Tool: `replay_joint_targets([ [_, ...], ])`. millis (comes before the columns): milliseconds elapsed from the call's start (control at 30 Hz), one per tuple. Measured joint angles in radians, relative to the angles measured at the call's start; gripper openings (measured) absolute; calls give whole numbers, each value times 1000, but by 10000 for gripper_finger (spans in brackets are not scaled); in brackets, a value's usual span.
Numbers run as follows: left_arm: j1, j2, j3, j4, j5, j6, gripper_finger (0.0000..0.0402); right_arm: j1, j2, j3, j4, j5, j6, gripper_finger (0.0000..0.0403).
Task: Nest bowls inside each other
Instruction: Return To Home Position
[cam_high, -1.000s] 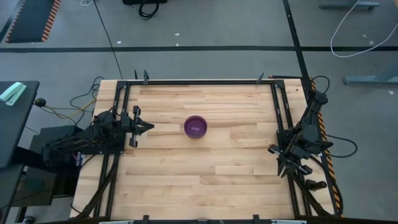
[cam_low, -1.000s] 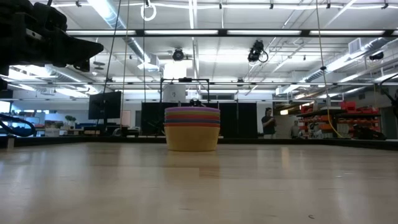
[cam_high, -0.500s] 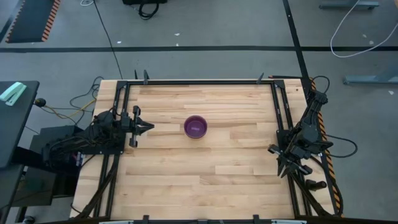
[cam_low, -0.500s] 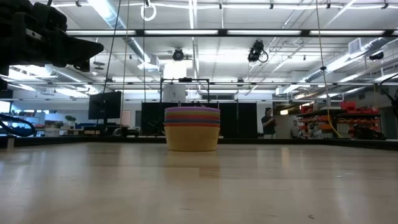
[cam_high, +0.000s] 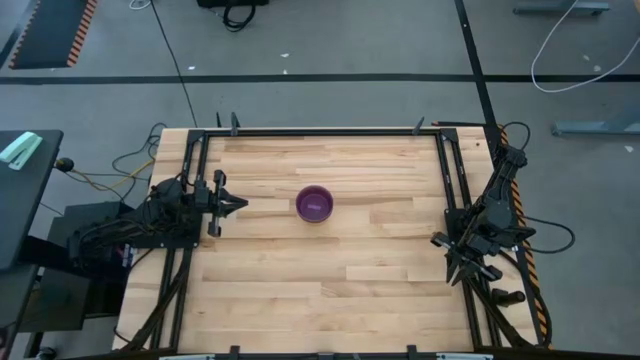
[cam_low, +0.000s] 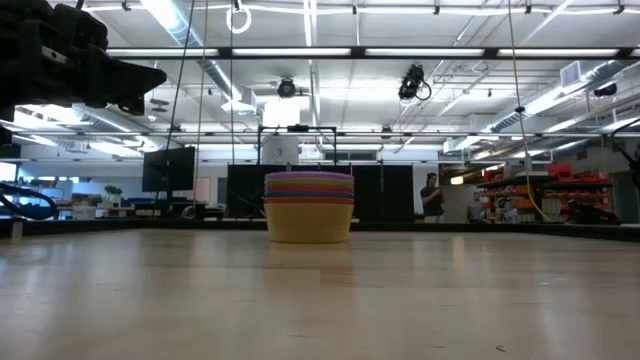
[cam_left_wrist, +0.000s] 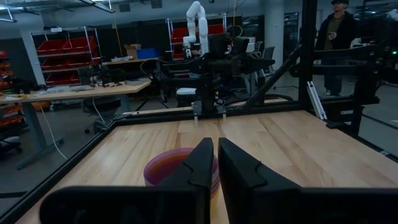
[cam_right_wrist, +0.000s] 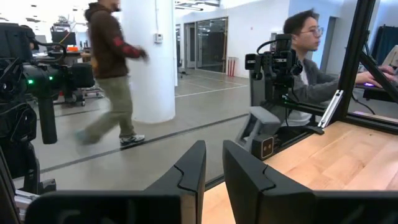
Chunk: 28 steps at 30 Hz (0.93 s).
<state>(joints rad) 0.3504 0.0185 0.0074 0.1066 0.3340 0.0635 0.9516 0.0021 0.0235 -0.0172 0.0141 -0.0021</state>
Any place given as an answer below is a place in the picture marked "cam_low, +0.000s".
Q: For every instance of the black computer monitor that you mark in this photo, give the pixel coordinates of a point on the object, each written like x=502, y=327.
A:
x=170, y=170

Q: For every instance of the round black ceiling camera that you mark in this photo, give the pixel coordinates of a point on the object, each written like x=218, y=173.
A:
x=286, y=88

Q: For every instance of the black floor machine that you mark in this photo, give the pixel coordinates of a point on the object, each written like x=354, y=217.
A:
x=592, y=215

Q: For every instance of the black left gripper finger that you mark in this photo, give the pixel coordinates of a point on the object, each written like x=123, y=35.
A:
x=130, y=80
x=132, y=106

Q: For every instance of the white equipment box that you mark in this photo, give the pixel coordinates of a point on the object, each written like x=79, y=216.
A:
x=280, y=150

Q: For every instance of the black overhead camera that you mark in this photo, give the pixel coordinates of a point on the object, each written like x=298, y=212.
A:
x=411, y=82

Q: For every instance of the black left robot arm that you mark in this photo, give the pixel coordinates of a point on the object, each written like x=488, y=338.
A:
x=10, y=30

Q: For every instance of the small green plant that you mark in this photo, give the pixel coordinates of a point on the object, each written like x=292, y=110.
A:
x=113, y=190

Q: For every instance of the yellow plastic bowl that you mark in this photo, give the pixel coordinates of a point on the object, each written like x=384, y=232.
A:
x=309, y=225

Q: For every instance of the orange plastic bowl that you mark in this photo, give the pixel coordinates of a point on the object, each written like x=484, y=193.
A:
x=309, y=200

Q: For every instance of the person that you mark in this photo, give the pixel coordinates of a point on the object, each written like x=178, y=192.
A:
x=431, y=197
x=474, y=210

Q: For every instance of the black tube stand frame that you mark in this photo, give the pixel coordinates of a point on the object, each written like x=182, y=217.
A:
x=295, y=128

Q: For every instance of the purple plastic bowl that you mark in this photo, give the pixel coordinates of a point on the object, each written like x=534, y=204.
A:
x=309, y=176

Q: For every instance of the shelf with red bins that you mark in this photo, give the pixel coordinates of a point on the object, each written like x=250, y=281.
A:
x=575, y=180

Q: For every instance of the small black ceiling fixture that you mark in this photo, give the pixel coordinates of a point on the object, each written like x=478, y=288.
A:
x=605, y=90

